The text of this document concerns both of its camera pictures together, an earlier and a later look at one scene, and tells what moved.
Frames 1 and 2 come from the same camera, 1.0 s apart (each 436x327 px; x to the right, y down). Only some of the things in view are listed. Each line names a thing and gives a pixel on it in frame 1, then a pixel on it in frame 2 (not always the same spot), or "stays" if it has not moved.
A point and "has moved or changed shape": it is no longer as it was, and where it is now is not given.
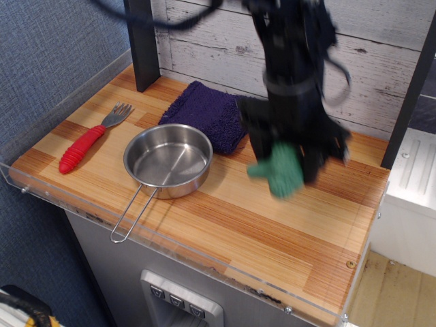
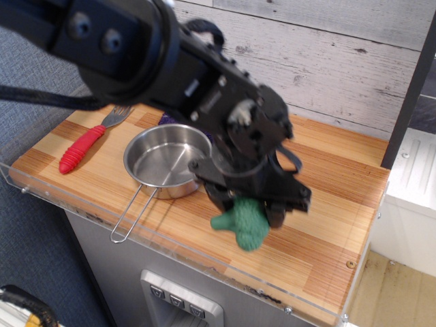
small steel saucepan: [172, 159] stays
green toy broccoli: [283, 169] has moved or changed shape
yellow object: [53, 321] -> [33, 321]
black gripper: [297, 116] -> [227, 176]
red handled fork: [78, 151] stays
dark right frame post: [427, 54] stays
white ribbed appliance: [405, 229] stays
